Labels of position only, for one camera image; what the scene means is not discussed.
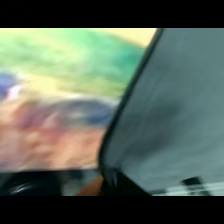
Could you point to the dark brown T-shirt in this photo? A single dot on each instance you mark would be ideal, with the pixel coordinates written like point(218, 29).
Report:
point(176, 110)

